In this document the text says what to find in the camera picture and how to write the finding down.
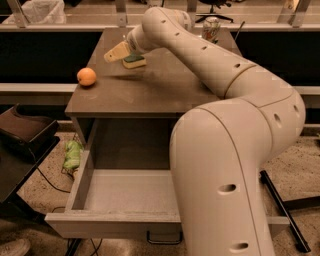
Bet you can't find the black office chair base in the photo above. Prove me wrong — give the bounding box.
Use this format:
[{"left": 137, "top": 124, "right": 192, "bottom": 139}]
[{"left": 195, "top": 0, "right": 234, "bottom": 23}]

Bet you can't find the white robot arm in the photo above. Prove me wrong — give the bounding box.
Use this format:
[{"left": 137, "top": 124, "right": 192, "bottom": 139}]
[{"left": 104, "top": 7, "right": 305, "bottom": 256}]

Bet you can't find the soda can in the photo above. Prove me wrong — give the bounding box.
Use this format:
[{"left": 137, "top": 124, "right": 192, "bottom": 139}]
[{"left": 202, "top": 17, "right": 220, "bottom": 43}]

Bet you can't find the white plastic bag bin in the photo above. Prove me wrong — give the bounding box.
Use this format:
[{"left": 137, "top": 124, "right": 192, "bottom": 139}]
[{"left": 18, "top": 0, "right": 66, "bottom": 24}]

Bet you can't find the black drawer handle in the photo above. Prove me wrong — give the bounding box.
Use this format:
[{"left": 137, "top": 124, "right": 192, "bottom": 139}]
[{"left": 146, "top": 231, "right": 183, "bottom": 246}]

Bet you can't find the green and yellow sponge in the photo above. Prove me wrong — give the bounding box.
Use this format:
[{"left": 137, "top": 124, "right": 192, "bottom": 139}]
[{"left": 122, "top": 54, "right": 147, "bottom": 69}]

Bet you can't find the black metal stand leg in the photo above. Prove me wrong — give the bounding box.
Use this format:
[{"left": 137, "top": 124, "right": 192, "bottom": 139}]
[{"left": 260, "top": 170, "right": 320, "bottom": 253}]

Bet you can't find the orange fruit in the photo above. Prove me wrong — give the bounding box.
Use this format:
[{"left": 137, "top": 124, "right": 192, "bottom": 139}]
[{"left": 77, "top": 68, "right": 97, "bottom": 86}]

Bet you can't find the white shoe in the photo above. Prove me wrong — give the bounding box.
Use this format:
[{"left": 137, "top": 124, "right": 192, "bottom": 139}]
[{"left": 0, "top": 239, "right": 31, "bottom": 256}]

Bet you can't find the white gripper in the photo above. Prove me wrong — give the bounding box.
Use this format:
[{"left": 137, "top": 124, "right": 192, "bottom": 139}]
[{"left": 104, "top": 25, "right": 157, "bottom": 62}]

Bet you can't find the black floor cable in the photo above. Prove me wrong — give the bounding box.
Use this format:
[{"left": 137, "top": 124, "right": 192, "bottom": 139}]
[{"left": 29, "top": 148, "right": 72, "bottom": 194}]

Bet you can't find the open top drawer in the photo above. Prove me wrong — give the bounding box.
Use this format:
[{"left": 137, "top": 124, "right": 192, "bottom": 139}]
[{"left": 44, "top": 119, "right": 290, "bottom": 242}]

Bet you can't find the green crumpled bag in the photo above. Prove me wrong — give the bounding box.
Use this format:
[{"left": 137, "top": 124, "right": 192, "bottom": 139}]
[{"left": 63, "top": 140, "right": 83, "bottom": 170}]

